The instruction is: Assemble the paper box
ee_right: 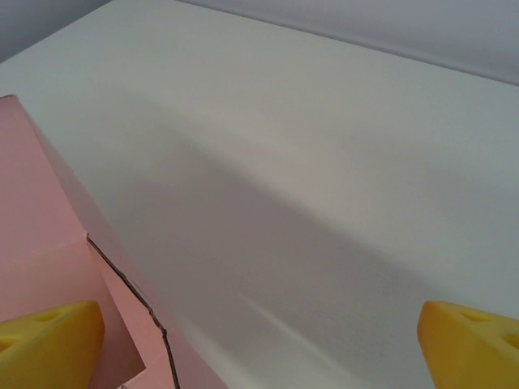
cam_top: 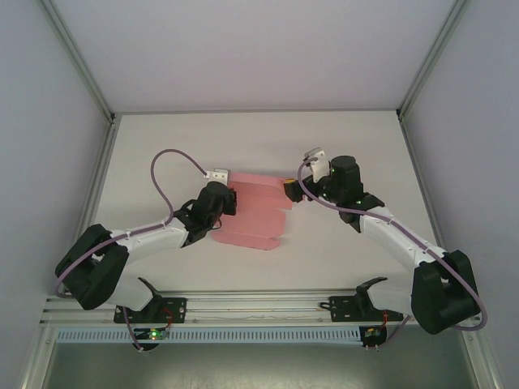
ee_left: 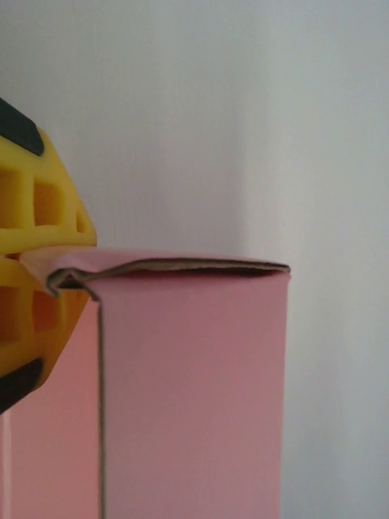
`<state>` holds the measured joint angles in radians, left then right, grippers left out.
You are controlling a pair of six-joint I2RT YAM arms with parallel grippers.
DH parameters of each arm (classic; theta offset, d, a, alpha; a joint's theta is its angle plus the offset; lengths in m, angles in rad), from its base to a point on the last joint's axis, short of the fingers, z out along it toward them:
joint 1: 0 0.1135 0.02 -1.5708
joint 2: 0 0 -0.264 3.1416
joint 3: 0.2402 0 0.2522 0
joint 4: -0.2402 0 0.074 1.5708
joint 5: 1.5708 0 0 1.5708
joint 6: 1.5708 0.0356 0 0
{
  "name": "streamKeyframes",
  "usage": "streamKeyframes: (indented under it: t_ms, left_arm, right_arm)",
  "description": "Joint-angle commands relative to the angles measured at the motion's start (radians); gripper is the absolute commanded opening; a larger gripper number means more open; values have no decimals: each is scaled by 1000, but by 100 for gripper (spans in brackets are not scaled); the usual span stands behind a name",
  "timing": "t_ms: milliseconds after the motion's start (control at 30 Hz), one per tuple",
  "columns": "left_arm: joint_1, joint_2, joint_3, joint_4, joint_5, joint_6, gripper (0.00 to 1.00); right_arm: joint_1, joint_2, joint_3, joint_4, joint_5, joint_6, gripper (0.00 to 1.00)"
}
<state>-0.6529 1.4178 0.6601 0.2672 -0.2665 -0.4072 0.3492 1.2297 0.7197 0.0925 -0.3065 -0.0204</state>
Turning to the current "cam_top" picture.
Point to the pink paper box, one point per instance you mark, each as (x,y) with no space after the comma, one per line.
(259,227)

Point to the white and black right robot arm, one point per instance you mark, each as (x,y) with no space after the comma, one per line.
(389,235)

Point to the black clamp lever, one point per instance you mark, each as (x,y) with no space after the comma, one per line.
(324,303)

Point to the circuit board with green light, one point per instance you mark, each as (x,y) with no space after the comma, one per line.
(152,334)

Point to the small circuit board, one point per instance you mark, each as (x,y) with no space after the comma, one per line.
(371,333)

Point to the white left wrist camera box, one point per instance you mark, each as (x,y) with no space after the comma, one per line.
(219,174)

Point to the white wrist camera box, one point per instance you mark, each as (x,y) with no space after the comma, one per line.
(318,164)
(219,174)

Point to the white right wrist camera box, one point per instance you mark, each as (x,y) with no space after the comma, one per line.
(318,164)

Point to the aluminium table side rail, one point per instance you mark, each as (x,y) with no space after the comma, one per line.
(95,194)
(421,190)

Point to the aluminium mounting rail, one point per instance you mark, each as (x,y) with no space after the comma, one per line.
(259,310)

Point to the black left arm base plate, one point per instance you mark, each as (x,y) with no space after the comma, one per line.
(174,310)

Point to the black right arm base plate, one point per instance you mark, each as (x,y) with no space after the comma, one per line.
(344,310)

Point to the aluminium frame post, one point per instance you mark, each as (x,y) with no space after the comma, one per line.
(431,56)
(79,61)

